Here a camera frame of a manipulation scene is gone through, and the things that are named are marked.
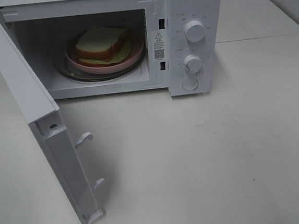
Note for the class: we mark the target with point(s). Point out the white microwave door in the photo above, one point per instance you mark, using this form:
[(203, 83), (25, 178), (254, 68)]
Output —
[(42, 115)]

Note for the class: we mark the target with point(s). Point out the round door release button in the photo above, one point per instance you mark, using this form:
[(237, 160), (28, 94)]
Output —
[(190, 84)]

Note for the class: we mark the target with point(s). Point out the lower white timer knob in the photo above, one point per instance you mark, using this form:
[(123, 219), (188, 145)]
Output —
[(193, 63)]

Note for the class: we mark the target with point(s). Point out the white microwave oven body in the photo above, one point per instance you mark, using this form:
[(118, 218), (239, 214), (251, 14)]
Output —
[(160, 22)]

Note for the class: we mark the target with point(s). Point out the white bread sandwich with lettuce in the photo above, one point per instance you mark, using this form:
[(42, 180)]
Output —
[(103, 46)]

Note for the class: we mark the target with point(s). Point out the pink round plate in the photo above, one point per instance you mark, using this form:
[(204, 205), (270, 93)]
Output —
[(101, 69)]

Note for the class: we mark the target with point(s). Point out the glass microwave turntable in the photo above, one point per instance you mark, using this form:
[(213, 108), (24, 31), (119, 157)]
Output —
[(65, 68)]

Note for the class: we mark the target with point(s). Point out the upper white power knob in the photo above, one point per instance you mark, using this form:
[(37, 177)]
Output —
[(194, 30)]

